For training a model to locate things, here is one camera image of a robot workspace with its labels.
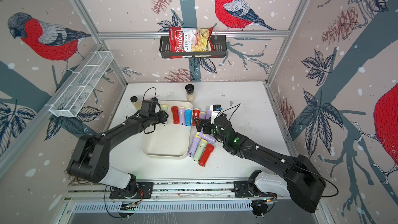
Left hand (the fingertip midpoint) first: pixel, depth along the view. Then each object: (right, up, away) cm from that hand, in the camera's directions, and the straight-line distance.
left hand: (168, 112), depth 92 cm
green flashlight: (+19, -20, -9) cm, 29 cm away
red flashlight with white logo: (+17, -2, +6) cm, 18 cm away
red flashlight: (+24, -20, -8) cm, 32 cm away
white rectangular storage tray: (+1, -17, -2) cm, 17 cm away
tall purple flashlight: (+25, -2, +8) cm, 26 cm away
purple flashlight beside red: (+20, -3, +6) cm, 21 cm away
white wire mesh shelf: (-42, +13, -17) cm, 47 cm away
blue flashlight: (+11, -2, +8) cm, 14 cm away
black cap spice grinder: (+12, +14, +9) cm, 21 cm away
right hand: (+20, -2, -13) cm, 24 cm away
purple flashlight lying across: (+24, -14, -4) cm, 29 cm away
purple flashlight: (+7, -3, +5) cm, 9 cm away
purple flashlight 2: (+16, -18, -7) cm, 25 cm away
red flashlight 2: (+4, -5, +4) cm, 7 cm away
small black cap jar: (-23, +4, +9) cm, 25 cm away
